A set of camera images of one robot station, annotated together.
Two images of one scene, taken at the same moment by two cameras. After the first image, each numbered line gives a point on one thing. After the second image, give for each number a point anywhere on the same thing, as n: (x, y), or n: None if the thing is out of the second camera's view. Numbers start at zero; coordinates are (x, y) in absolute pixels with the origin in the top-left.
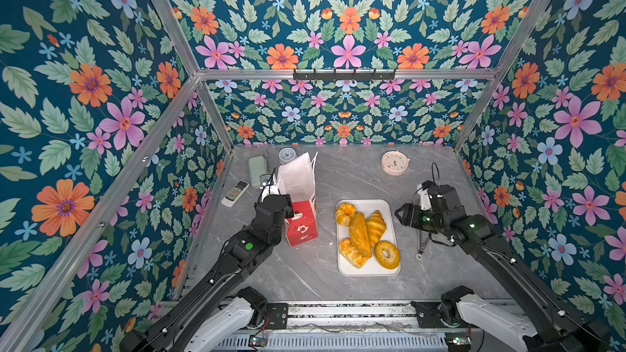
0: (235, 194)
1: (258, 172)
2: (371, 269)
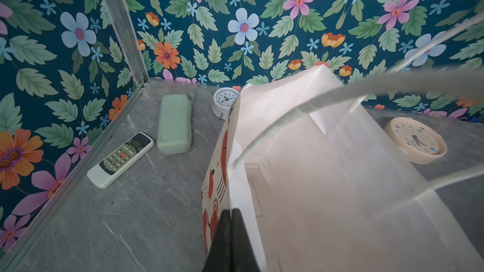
0: (120, 159)
1: (174, 124)
2: None
